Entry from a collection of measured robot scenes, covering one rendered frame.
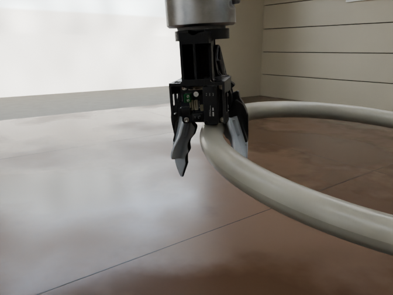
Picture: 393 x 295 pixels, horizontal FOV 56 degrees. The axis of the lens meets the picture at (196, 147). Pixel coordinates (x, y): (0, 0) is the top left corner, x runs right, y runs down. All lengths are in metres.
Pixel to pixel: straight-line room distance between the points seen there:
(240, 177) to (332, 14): 7.57
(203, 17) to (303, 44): 7.77
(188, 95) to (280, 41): 8.15
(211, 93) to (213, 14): 0.09
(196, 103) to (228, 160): 0.13
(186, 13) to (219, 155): 0.18
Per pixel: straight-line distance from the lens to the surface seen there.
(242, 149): 0.53
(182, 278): 1.91
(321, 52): 8.03
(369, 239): 0.31
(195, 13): 0.47
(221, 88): 0.47
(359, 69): 7.53
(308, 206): 0.32
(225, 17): 0.48
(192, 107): 0.48
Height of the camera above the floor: 1.07
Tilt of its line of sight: 15 degrees down
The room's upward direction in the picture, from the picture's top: straight up
